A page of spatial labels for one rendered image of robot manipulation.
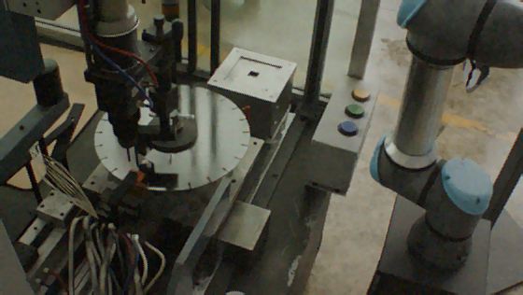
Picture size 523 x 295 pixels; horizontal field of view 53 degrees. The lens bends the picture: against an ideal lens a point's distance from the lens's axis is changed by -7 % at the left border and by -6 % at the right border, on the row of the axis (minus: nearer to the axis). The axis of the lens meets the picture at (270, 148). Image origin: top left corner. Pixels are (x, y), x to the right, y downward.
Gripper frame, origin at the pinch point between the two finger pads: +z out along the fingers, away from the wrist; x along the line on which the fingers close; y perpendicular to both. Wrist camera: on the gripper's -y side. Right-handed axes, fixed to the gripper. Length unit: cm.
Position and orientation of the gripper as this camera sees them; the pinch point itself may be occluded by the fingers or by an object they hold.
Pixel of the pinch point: (466, 89)
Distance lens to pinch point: 153.8
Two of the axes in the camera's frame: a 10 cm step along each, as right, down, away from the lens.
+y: 9.4, -1.8, 2.9
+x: -3.4, -6.7, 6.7
